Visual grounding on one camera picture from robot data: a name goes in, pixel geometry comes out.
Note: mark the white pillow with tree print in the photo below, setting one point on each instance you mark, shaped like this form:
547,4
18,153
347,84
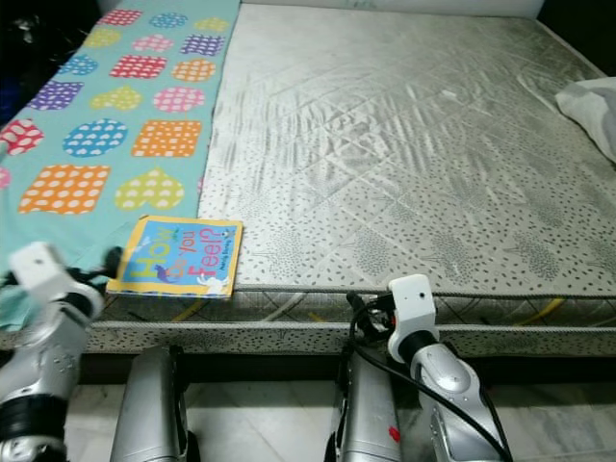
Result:
592,111

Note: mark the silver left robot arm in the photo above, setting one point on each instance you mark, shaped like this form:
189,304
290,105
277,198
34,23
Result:
43,366

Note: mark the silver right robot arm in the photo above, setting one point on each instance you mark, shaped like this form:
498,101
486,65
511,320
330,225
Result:
452,395

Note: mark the yellow and blue children's book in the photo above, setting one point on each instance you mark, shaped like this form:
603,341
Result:
178,258

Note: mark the grey right robot leg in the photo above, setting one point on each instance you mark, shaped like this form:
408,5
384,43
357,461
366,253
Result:
366,414

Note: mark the grey robot leg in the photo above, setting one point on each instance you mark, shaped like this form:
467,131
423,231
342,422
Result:
149,414
366,414

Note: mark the grey left robot leg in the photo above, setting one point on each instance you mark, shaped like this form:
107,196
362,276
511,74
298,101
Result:
149,414

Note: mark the teal colourful patterned blanket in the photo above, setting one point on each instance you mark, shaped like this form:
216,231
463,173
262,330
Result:
115,96

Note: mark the grey quilted mattress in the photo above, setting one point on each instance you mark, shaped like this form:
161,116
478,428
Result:
395,144

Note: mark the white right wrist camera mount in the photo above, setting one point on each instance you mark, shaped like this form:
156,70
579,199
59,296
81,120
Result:
412,300

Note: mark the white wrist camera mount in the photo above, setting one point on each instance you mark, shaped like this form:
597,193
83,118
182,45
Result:
43,268
412,300

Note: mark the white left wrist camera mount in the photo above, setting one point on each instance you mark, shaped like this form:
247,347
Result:
43,268

